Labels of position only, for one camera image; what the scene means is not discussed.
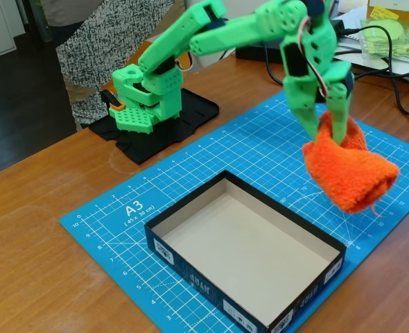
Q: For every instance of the white paper sheets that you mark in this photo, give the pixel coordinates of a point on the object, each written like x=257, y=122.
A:
x=350, y=21

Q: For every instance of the dark cardboard box tray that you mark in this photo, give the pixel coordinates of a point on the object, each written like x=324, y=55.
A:
x=246, y=249

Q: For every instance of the black power adapter blue LED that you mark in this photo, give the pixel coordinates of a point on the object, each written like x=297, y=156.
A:
x=256, y=53

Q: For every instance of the white framed glass door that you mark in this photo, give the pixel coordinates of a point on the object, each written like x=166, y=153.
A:
x=7, y=48

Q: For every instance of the orange fuzzy sock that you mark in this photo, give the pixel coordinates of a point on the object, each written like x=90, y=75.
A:
x=350, y=173

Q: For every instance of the black plastic base plate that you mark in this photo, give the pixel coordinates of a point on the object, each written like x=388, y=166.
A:
x=197, y=111

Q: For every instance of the plastic bag of green parts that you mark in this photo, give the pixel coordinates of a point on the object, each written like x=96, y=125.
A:
x=398, y=45

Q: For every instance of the person in speckled garment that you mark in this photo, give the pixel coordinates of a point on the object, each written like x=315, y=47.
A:
x=83, y=62

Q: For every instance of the green 3D-printed robot arm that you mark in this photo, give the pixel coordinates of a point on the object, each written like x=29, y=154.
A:
x=176, y=45

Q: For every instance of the orange and black table clamp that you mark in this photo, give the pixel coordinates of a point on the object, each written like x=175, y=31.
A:
x=112, y=100

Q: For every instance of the blue A3 cutting mat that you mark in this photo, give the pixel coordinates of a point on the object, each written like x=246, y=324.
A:
x=242, y=145

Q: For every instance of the black power adapter white label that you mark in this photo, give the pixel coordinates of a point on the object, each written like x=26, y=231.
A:
x=338, y=26

